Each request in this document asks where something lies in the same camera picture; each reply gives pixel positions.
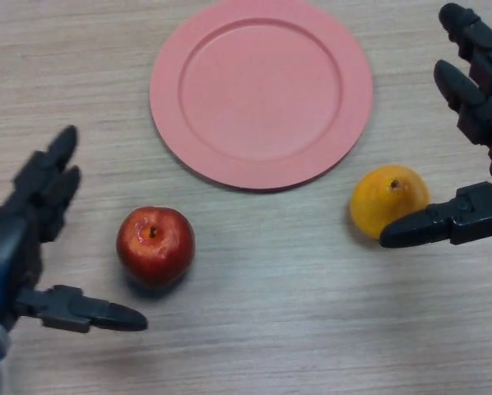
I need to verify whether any red apple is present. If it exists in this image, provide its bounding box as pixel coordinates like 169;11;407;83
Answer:
116;207;196;288

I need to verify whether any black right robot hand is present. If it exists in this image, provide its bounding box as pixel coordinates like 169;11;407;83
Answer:
379;2;492;249

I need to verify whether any yellow pear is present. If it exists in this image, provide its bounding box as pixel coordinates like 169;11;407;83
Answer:
350;165;431;239

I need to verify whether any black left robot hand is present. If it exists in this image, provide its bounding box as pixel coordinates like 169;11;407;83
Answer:
0;125;149;334

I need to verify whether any pink round plate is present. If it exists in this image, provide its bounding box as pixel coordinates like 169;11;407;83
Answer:
149;0;374;192

